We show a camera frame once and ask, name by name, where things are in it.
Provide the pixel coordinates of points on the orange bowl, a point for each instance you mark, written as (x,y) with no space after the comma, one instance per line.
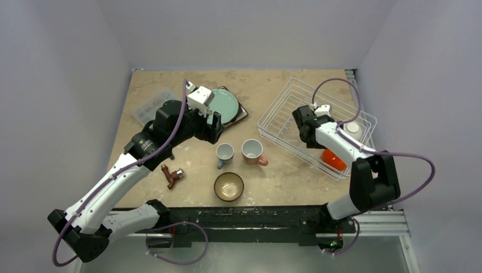
(332,160)

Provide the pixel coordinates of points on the black base frame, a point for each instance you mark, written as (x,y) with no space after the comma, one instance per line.
(304,225)

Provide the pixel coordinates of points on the brown glazed bowl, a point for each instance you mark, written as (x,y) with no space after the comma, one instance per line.
(228,187)

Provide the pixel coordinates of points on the clear plastic organizer box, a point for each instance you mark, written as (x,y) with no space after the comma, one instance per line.
(146,111)

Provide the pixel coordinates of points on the white bowl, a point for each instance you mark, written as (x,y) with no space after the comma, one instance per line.
(354,130)

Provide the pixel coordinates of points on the teal round plate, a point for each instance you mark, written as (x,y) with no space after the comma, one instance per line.
(224,103)

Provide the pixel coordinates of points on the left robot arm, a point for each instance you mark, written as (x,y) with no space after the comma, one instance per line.
(88,228)

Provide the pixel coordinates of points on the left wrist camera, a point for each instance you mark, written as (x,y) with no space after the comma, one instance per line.
(199,98)

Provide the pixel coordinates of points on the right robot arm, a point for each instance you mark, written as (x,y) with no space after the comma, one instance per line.
(373,179)

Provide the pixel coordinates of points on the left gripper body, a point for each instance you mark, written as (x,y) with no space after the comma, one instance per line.
(198,124)

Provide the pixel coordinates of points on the grey blue mug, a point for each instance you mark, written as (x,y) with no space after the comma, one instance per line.
(225,154)

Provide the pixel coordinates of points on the pink floral mug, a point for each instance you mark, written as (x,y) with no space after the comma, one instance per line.
(252,153)

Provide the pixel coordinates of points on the square floral plate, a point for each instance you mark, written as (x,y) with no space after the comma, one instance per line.
(241,114)

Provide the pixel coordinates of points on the brown pipe fitting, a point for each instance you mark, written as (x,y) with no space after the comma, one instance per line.
(172,177)

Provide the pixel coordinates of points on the white wire dish rack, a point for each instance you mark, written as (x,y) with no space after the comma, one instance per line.
(278,126)

